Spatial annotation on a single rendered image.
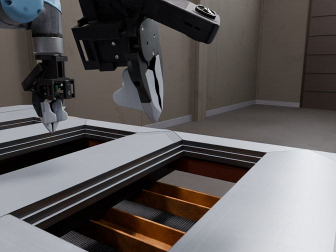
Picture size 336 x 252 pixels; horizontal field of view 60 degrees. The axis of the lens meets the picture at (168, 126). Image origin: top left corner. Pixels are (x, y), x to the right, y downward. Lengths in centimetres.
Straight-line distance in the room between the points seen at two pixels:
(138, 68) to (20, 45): 325
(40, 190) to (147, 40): 37
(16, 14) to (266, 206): 57
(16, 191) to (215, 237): 38
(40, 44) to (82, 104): 316
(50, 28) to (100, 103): 334
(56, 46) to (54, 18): 7
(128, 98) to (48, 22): 47
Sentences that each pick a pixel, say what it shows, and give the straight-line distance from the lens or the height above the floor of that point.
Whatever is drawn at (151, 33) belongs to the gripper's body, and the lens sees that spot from 38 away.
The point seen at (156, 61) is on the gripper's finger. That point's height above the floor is 110.
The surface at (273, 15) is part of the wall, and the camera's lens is 873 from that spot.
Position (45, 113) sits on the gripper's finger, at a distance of 86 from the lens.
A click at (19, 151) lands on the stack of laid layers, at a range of 104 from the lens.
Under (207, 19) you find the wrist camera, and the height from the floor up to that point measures 114.
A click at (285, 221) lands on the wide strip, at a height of 86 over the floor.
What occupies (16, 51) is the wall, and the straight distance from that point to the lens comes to 354.
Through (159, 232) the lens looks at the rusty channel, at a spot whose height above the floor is 70.
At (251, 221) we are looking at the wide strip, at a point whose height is 86.
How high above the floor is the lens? 110
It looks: 12 degrees down
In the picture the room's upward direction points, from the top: straight up
